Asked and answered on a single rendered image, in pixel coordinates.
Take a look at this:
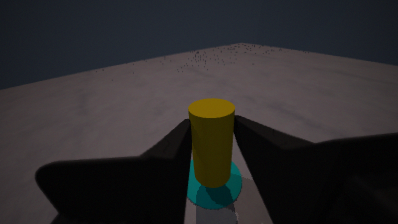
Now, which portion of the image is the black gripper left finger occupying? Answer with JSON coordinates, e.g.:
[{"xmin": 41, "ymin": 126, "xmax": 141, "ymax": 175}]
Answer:
[{"xmin": 35, "ymin": 119, "xmax": 192, "ymax": 224}]

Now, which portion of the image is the yellow cylinder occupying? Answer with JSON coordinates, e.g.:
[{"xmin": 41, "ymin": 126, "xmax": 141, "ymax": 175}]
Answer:
[{"xmin": 188, "ymin": 98, "xmax": 235, "ymax": 188}]

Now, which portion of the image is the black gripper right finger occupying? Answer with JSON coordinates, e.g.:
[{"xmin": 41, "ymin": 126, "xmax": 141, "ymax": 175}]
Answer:
[{"xmin": 234, "ymin": 115, "xmax": 398, "ymax": 224}]

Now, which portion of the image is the cyan circle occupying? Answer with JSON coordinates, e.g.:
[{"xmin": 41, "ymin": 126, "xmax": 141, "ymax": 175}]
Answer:
[{"xmin": 187, "ymin": 160, "xmax": 242, "ymax": 210}]

